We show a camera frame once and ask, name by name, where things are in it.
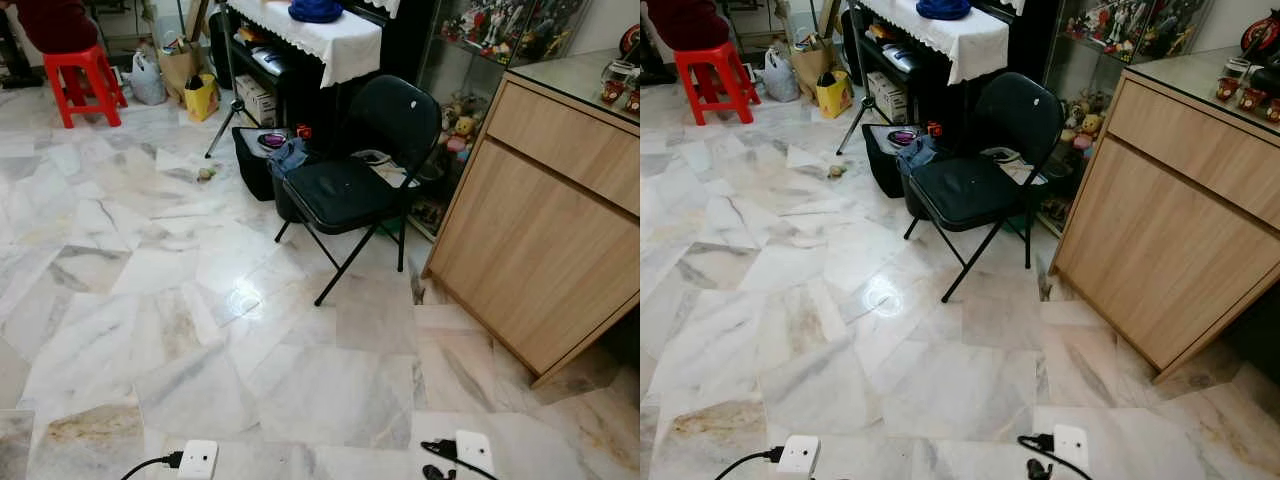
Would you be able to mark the light wooden cabinet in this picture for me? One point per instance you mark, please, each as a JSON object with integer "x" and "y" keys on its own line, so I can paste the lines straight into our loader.
{"x": 540, "y": 220}
{"x": 1170, "y": 220}

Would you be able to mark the small glass jar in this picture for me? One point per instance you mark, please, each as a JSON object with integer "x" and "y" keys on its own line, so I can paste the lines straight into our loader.
{"x": 620, "y": 72}
{"x": 1237, "y": 70}

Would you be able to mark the red plastic stool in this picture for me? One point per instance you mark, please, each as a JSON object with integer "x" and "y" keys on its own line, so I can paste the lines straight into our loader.
{"x": 712, "y": 62}
{"x": 85, "y": 62}

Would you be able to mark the red black helmet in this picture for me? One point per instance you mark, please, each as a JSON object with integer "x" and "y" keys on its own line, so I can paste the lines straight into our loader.
{"x": 1262, "y": 32}
{"x": 630, "y": 40}

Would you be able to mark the beige plush bear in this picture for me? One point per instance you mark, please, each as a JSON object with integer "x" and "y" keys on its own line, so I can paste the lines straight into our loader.
{"x": 462, "y": 125}
{"x": 1088, "y": 125}

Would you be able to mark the white plastic bag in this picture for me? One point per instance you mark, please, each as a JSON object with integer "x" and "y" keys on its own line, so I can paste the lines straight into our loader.
{"x": 778, "y": 78}
{"x": 148, "y": 82}

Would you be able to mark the person in dark red clothes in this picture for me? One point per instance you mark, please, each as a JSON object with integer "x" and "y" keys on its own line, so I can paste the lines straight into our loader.
{"x": 685, "y": 18}
{"x": 50, "y": 20}

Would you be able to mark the black tripod stand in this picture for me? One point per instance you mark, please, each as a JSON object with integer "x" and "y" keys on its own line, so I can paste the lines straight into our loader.
{"x": 851, "y": 125}
{"x": 219, "y": 128}

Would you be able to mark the yellow shopping bag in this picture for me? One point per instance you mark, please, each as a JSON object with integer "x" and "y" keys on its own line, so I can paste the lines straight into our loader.
{"x": 832, "y": 95}
{"x": 200, "y": 98}

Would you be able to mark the brown paper bag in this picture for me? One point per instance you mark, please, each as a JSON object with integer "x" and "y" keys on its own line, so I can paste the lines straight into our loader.
{"x": 810, "y": 62}
{"x": 178, "y": 65}

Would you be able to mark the black storage box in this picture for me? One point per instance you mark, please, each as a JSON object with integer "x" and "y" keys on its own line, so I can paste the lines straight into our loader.
{"x": 880, "y": 165}
{"x": 250, "y": 165}

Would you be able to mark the glass display cabinet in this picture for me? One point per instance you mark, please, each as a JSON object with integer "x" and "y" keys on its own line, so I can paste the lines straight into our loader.
{"x": 1120, "y": 25}
{"x": 500, "y": 30}

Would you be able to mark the purple round lid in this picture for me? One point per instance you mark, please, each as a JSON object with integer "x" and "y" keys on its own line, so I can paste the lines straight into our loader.
{"x": 271, "y": 140}
{"x": 901, "y": 138}

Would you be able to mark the white cardboard box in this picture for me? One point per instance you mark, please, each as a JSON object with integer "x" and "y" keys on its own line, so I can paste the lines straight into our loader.
{"x": 887, "y": 97}
{"x": 255, "y": 100}

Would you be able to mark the blue denim cloth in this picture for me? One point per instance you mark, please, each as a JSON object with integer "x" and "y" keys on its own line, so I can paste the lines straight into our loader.
{"x": 288, "y": 157}
{"x": 915, "y": 155}

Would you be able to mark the black folding chair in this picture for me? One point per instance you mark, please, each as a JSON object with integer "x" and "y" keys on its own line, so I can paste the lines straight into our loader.
{"x": 345, "y": 190}
{"x": 965, "y": 190}

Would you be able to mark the black table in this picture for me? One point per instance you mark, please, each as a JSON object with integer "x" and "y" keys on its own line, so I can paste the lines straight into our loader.
{"x": 405, "y": 40}
{"x": 1035, "y": 35}

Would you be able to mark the white lace tablecloth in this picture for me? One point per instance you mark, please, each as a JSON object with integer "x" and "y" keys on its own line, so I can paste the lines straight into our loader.
{"x": 330, "y": 40}
{"x": 960, "y": 35}

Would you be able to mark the blue cloth bundle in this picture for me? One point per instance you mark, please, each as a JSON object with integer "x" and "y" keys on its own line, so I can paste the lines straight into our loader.
{"x": 315, "y": 10}
{"x": 942, "y": 8}

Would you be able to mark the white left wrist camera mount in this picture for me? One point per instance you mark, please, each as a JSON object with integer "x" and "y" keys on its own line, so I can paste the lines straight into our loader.
{"x": 800, "y": 455}
{"x": 198, "y": 460}

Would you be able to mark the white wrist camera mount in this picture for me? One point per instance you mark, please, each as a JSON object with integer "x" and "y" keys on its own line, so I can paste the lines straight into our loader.
{"x": 800, "y": 455}
{"x": 1070, "y": 447}
{"x": 198, "y": 460}
{"x": 475, "y": 452}

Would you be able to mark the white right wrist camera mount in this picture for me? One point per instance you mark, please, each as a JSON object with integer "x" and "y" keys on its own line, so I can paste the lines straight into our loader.
{"x": 1070, "y": 447}
{"x": 475, "y": 452}

